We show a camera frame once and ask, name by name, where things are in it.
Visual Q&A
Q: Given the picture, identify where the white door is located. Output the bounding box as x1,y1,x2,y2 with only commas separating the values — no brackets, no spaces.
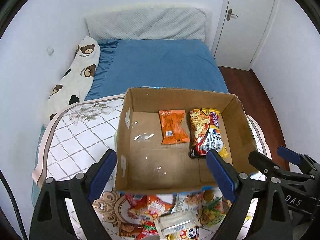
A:
215,0,274,70

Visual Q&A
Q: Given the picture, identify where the colourful candy packet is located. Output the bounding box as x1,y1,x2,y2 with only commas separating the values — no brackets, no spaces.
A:
203,197,232,228

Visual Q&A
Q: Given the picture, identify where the white wall socket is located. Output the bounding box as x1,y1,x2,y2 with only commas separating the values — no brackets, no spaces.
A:
47,46,55,56

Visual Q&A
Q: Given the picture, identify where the clear white wafer packet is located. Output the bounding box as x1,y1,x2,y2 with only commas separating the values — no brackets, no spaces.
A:
154,211,201,239

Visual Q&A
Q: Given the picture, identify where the yellow panda snack packet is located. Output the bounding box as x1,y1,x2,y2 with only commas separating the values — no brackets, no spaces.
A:
167,226,199,240

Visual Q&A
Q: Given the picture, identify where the white cookie snack packet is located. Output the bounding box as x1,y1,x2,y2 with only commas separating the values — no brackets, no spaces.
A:
172,191,203,214

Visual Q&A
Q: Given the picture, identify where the open cardboard box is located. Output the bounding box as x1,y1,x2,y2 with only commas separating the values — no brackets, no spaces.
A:
115,88,257,194

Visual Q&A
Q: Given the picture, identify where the grey padded headboard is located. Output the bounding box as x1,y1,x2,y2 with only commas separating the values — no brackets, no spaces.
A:
85,7,206,41

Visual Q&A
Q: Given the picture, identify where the yellow Korean noodle packet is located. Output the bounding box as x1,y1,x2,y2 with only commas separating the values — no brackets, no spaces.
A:
189,108,229,159

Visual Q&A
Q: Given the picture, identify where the metal door handle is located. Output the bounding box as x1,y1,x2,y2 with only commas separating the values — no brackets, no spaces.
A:
226,8,238,21

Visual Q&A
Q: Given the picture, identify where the small brown red packet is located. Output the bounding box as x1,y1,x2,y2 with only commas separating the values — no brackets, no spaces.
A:
118,223,144,238

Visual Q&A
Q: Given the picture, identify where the bear print pillow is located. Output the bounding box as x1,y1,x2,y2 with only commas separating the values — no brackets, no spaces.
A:
42,36,100,126

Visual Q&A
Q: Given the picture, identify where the black cable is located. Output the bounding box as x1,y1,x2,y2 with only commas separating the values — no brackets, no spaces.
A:
0,170,29,240

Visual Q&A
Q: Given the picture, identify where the orange crispy corn snack bag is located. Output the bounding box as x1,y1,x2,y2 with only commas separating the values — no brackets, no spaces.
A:
125,194,175,224

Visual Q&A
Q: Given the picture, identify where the braised egg packet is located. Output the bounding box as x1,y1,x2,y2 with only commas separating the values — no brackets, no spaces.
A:
202,189,215,203

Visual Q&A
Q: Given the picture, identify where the orange snack packet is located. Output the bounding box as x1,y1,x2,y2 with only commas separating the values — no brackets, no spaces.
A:
159,110,190,145

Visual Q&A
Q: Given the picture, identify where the blue bed sheet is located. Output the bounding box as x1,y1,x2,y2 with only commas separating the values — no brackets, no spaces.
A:
32,40,228,199

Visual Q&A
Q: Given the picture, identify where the red stick snack packet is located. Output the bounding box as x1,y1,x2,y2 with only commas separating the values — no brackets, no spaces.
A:
136,222,159,240

